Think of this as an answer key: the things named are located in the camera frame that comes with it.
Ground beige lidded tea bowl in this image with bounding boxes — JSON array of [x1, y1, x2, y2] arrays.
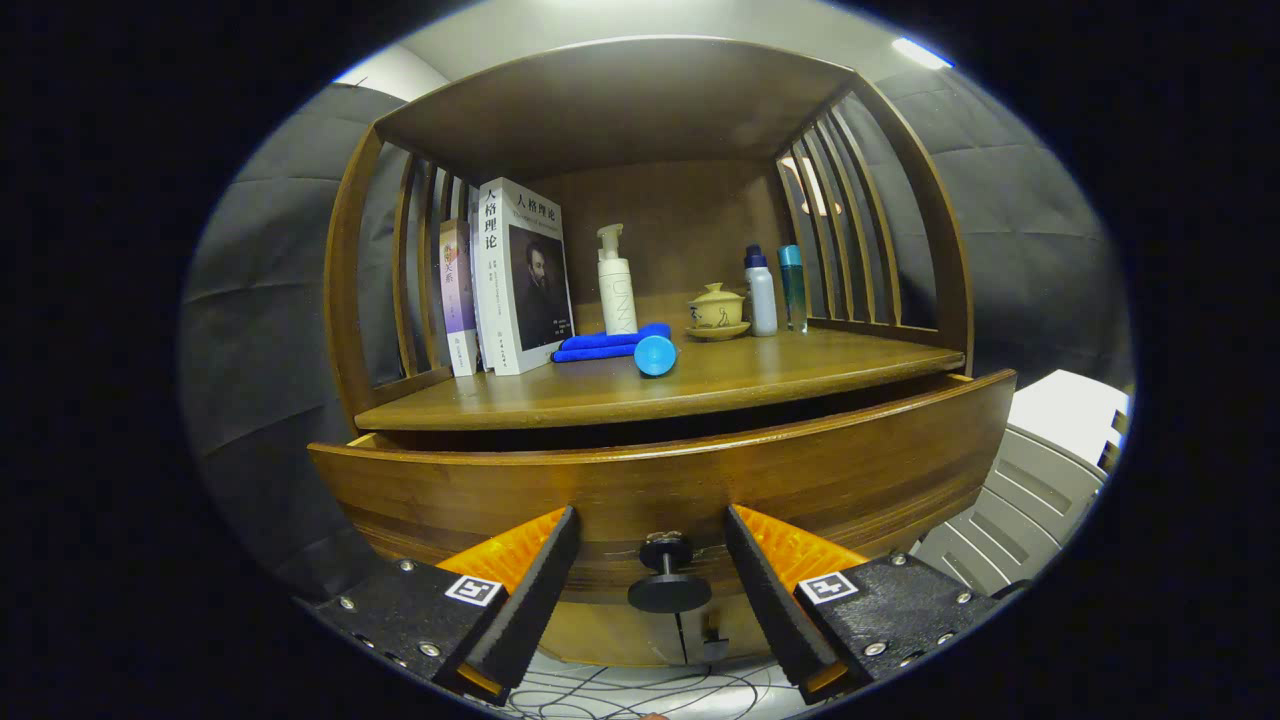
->
[[688, 283, 747, 331]]

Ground white bottle blue cap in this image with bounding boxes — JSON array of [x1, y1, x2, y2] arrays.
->
[[744, 244, 779, 338]]

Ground brown wooden drawer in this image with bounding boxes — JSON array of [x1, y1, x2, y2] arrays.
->
[[307, 368, 1019, 606]]

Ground black floor cables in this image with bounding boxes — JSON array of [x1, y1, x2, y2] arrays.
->
[[500, 665, 791, 720]]

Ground white pump bottle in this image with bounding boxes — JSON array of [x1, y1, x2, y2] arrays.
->
[[596, 223, 639, 337]]

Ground brown wooden countertop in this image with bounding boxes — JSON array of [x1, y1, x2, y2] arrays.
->
[[355, 325, 969, 433]]

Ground blue folded cloth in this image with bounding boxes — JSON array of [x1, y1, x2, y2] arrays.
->
[[551, 322, 673, 364]]

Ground brown wooden cabinet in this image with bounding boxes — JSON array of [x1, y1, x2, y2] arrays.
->
[[322, 36, 976, 669]]

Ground white drawer unit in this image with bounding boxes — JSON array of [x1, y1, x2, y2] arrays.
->
[[910, 370, 1131, 598]]

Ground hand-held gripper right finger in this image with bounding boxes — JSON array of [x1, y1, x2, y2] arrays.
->
[[724, 504, 1004, 706]]

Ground teal clear bottle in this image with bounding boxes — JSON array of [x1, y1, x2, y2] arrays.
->
[[777, 244, 809, 334]]

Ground strip ceiling light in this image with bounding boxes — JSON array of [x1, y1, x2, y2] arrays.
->
[[890, 36, 956, 71]]

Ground purple book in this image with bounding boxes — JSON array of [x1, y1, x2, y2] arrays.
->
[[438, 218, 479, 378]]

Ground white portrait book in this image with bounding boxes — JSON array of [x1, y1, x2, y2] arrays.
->
[[476, 177, 576, 377]]

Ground blue cosmetic tube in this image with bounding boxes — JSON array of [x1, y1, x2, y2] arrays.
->
[[634, 322, 679, 378]]

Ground black drawer knob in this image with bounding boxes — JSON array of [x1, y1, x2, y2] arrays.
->
[[627, 532, 713, 614]]

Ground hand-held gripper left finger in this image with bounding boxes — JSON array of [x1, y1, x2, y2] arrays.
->
[[295, 505, 583, 706]]

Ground thin white book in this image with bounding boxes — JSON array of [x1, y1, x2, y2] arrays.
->
[[467, 213, 485, 373]]

